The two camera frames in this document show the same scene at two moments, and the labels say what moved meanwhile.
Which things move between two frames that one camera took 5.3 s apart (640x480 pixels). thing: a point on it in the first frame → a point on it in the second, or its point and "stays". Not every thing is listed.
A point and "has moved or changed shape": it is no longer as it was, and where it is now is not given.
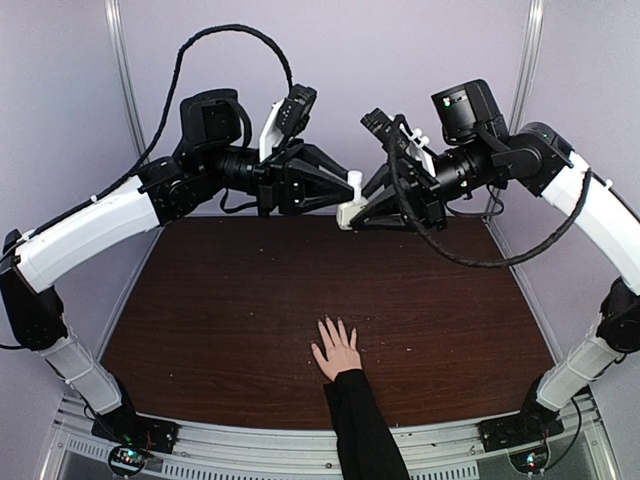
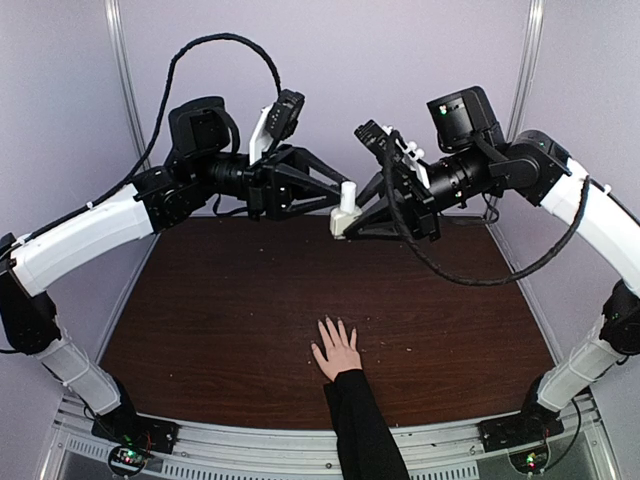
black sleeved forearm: [367, 446] stays
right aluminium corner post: [528, 66] stays
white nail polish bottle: [345, 212] has moved or changed shape
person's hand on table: [340, 358] stays
